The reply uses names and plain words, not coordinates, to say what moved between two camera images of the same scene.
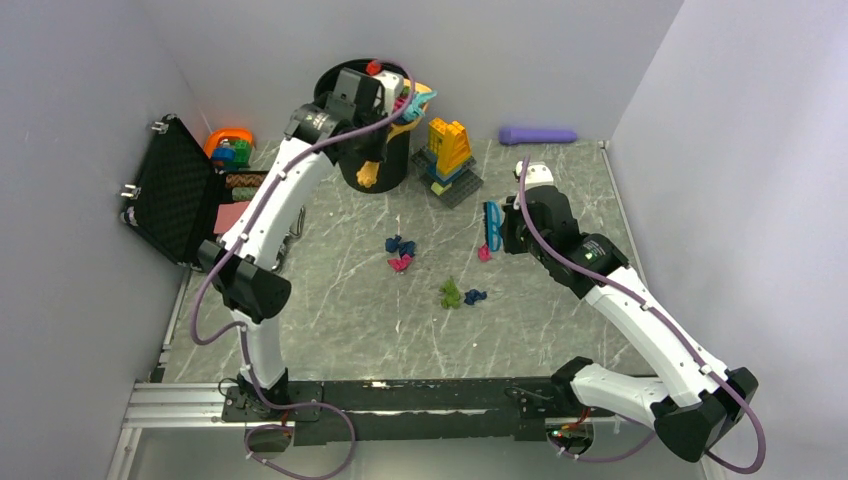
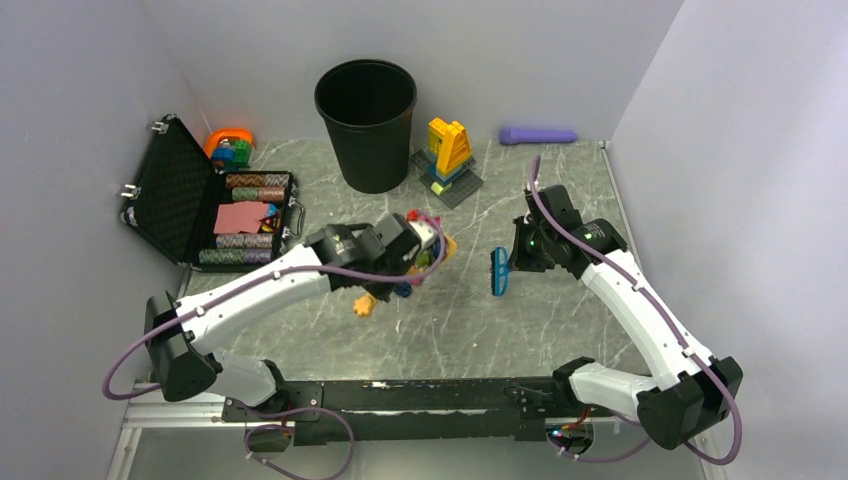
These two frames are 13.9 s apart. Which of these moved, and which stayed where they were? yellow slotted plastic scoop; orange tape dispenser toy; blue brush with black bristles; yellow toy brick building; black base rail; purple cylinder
Moved: blue brush with black bristles; yellow slotted plastic scoop
Stayed: yellow toy brick building; orange tape dispenser toy; purple cylinder; black base rail
